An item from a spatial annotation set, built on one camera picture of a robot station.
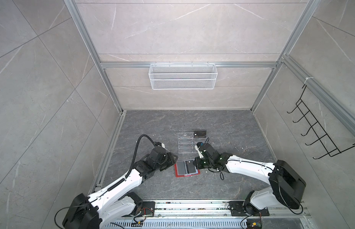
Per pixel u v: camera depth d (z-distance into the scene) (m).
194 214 0.73
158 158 0.62
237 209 0.74
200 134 0.94
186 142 0.96
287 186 0.42
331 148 0.59
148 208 0.73
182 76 1.01
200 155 0.75
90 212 0.39
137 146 0.61
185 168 0.87
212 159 0.65
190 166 0.88
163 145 0.77
